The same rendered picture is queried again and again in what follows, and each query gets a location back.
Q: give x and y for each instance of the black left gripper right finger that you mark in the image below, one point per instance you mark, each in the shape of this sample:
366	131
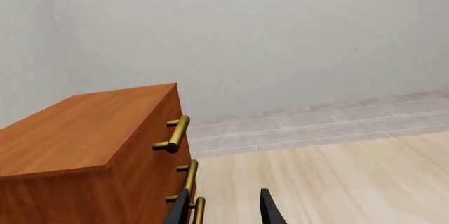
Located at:
269	210

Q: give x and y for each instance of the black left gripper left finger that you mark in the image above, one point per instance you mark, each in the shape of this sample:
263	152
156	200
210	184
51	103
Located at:
179	212

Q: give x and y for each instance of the wooden drawer with long front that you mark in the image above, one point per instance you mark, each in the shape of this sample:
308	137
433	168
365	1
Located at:
144	166

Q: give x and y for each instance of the orange-brown wooden cabinet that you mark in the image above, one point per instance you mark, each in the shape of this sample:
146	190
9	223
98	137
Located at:
70	134

